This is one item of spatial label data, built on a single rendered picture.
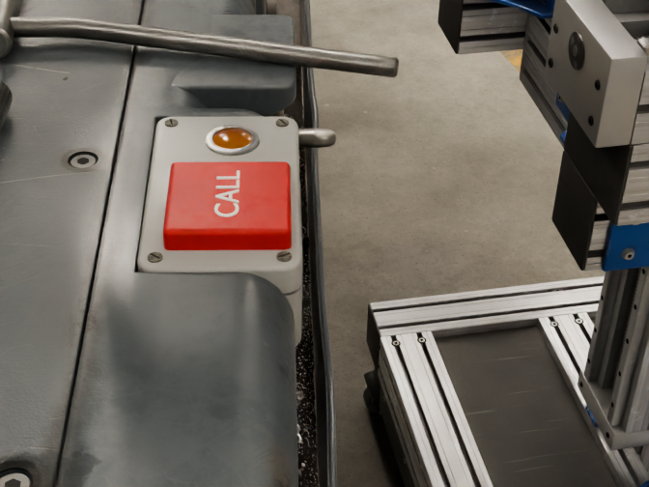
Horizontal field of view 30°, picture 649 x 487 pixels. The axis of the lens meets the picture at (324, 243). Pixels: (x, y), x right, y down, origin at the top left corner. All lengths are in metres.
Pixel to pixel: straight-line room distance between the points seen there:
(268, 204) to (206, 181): 0.04
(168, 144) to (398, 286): 1.90
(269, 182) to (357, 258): 2.00
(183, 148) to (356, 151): 2.29
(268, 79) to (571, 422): 1.36
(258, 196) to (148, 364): 0.11
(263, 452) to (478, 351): 1.61
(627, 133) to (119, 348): 0.66
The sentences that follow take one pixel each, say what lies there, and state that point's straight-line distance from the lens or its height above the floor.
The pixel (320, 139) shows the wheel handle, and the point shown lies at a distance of 1.68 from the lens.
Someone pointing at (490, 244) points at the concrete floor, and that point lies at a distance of 2.66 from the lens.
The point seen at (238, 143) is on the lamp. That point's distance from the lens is 0.64.
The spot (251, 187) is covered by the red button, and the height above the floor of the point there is 1.27.
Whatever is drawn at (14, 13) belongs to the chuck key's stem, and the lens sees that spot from 0.76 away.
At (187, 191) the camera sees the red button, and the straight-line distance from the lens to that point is 0.59.
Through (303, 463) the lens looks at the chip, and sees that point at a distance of 1.42.
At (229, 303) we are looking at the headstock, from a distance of 0.54.
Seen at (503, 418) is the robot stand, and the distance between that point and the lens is 1.97.
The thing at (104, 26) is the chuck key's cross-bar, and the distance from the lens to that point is 0.74.
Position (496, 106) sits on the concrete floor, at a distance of 3.14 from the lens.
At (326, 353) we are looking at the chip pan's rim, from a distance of 1.48.
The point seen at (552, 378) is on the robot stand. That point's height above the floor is 0.21.
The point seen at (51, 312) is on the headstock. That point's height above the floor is 1.25.
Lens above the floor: 1.61
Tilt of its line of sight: 38 degrees down
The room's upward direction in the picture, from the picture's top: 1 degrees clockwise
